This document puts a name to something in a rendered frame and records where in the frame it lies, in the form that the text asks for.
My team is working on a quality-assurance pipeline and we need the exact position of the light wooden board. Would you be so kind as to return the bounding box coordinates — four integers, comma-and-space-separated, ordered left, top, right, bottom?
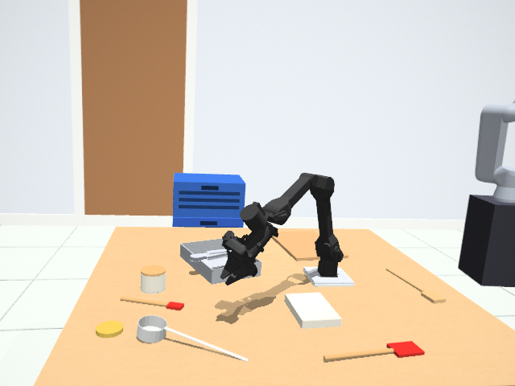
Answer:
271, 231, 320, 261

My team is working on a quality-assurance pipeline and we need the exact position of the yellow flat round disc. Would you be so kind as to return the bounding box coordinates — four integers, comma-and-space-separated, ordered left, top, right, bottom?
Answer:
96, 321, 123, 338

